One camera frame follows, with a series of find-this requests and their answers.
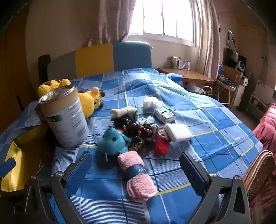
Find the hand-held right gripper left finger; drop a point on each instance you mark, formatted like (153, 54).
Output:
(80, 169)

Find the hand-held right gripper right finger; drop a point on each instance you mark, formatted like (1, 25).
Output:
(192, 172)

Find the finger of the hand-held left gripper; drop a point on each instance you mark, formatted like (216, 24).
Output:
(7, 165)

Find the yellow cardboard box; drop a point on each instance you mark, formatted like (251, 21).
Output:
(15, 163)

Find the white foam block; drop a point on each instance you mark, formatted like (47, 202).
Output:
(179, 132)

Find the teal plush toy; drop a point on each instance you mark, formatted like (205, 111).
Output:
(112, 141)

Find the pink towel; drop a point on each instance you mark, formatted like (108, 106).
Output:
(137, 176)

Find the beige cloth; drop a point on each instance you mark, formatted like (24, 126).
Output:
(121, 112)

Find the white plastic bag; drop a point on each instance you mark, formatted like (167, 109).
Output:
(151, 103)

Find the red sock doll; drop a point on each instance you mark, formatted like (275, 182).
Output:
(161, 145)

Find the white metal tin can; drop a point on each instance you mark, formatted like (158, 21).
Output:
(64, 116)

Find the blue plaid blanket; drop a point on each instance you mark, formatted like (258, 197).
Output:
(194, 112)

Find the brown scrunchie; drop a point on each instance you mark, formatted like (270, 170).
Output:
(137, 144)

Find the tissue pack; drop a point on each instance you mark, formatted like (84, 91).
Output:
(164, 115)

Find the wicker chair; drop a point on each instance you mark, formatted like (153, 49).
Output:
(258, 178)

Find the yellow plush toy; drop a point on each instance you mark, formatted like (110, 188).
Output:
(91, 101)
(54, 85)

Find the pink quilt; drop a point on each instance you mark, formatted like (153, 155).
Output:
(267, 127)

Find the wooden wardrobe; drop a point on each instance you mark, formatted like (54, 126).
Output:
(10, 75)

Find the white cabinet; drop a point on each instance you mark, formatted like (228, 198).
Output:
(241, 90)

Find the blue folding chair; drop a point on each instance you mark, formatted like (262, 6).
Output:
(226, 83)

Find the wooden desk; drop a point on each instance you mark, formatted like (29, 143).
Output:
(187, 75)

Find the boxes on desk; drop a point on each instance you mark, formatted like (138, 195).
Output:
(180, 63)

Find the grey yellow blue headboard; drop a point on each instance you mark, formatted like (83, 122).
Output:
(94, 60)

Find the small fan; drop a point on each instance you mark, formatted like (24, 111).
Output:
(241, 66)

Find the pink curtain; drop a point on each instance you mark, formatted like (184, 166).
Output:
(114, 21)
(207, 36)

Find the window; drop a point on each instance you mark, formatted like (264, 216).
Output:
(163, 19)

